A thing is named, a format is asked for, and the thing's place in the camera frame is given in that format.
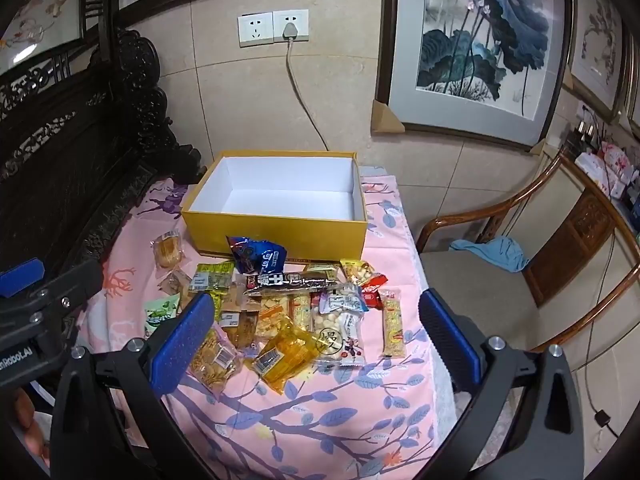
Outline yellow striped bar packet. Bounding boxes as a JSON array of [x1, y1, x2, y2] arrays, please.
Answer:
[[292, 292, 313, 331]]

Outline dark carved wooden bench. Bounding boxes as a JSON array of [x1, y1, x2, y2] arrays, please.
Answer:
[[0, 0, 208, 321]]

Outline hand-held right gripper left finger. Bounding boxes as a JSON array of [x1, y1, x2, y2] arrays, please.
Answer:
[[50, 292, 216, 480]]

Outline brown cake clear packet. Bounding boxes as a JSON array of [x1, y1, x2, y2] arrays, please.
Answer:
[[220, 295, 261, 348]]

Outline framed flower painting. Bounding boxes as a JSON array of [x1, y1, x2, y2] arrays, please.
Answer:
[[562, 0, 632, 123], [622, 35, 640, 141]]

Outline orange striped cracker packet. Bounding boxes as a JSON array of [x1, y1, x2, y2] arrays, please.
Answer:
[[257, 292, 293, 336]]

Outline green white pea packet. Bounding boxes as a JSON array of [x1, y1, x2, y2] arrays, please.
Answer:
[[144, 296, 180, 338]]

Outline red snack packet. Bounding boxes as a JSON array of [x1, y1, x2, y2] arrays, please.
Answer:
[[362, 272, 388, 309]]

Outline oat bar clear packet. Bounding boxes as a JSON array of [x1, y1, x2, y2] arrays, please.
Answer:
[[378, 287, 405, 358]]

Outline grey power cable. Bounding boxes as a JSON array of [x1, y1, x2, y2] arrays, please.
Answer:
[[285, 39, 331, 152]]

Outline wooden chair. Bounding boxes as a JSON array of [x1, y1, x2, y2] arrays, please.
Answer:
[[415, 150, 640, 480]]

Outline framed lotus painting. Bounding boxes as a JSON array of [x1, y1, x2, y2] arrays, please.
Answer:
[[376, 0, 576, 151]]

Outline yellow peanut packet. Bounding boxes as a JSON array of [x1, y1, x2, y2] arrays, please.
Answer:
[[340, 258, 376, 283]]

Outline yellow cardboard box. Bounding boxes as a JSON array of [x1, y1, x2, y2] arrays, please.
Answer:
[[180, 150, 370, 261]]

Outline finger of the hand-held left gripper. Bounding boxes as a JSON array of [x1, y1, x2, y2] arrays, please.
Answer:
[[0, 258, 46, 298], [0, 259, 104, 333]]

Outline blue white small packet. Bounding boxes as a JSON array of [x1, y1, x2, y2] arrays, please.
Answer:
[[320, 284, 368, 313]]

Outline person's left hand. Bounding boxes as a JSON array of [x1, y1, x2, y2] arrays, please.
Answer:
[[9, 385, 52, 468]]

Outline blue cloth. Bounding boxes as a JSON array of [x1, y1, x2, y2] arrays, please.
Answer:
[[449, 237, 530, 273]]

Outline green snack packet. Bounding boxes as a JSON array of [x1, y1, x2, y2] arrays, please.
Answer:
[[192, 262, 235, 293]]

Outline brown pastry clear packet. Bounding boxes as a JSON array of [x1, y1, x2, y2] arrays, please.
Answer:
[[159, 270, 192, 295]]

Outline round pastry clear packet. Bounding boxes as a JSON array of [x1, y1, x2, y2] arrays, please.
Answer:
[[152, 230, 185, 267]]

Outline white cartoon face packet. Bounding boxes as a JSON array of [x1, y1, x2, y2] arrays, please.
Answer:
[[311, 310, 366, 367]]

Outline fried noodle clear packet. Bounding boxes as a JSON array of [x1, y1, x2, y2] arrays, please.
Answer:
[[189, 330, 243, 393]]

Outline blue snack packet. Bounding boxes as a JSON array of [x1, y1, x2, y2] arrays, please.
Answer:
[[227, 235, 287, 275]]

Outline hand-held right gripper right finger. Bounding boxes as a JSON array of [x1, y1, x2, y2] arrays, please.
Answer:
[[419, 287, 586, 480]]

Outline cardboard corner protector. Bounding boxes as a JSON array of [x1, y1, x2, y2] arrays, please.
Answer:
[[530, 137, 563, 157], [371, 99, 405, 135]]

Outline yellow transparent packet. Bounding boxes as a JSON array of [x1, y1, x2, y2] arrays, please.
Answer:
[[252, 317, 326, 396]]

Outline pink floral tablecloth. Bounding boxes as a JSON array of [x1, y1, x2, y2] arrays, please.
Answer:
[[82, 162, 451, 480]]

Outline pink floral white bag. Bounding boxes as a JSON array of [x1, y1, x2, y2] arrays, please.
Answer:
[[575, 141, 640, 201]]

